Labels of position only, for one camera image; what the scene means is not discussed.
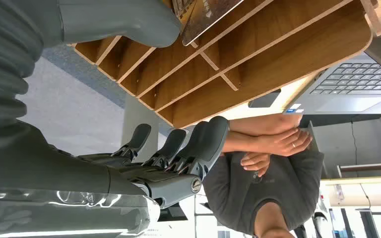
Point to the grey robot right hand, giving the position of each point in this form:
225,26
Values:
62,170

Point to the black external drive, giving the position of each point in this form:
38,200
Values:
264,100

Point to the white shelf board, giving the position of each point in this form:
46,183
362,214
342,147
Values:
364,180

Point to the wooden slotted card holder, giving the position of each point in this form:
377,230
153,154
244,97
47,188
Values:
276,56

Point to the grey laptop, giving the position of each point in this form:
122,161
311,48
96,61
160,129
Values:
358,98

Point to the person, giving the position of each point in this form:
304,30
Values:
236,190

